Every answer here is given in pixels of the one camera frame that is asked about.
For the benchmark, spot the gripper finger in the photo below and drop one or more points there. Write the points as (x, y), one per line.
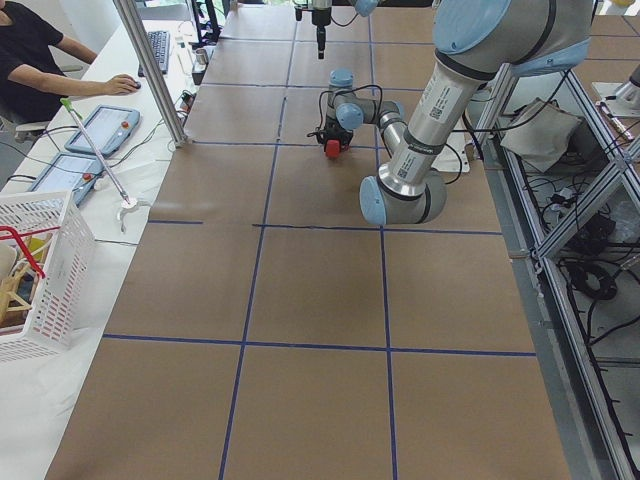
(321, 41)

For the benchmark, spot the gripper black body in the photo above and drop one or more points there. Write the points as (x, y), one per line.
(320, 20)
(337, 133)

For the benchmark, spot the red cube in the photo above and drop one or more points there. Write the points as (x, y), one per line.
(332, 149)

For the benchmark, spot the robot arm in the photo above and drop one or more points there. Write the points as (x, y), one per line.
(362, 8)
(472, 40)

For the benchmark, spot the silver metal cup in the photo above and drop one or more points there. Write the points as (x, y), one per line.
(201, 57)

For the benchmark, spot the black keyboard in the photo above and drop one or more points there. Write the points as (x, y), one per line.
(160, 42)

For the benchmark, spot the brown paper table cover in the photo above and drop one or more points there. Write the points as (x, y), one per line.
(265, 331)

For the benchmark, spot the reach grabber stick tool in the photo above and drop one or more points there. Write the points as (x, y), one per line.
(82, 143)

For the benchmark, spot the upper teach pendant tablet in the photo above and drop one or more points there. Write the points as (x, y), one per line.
(110, 126)

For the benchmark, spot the teach pendant tablet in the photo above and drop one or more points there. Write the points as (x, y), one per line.
(76, 173)
(110, 126)

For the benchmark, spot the lower teach pendant tablet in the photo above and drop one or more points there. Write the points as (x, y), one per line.
(76, 173)

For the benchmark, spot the seated person black shirt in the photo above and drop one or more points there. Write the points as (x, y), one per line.
(32, 84)

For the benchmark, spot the white plastic basket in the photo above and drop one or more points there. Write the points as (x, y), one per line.
(41, 289)

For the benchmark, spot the white metal base plate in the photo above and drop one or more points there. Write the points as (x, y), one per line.
(452, 158)

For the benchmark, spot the aluminium frame post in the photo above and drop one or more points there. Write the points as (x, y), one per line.
(133, 24)

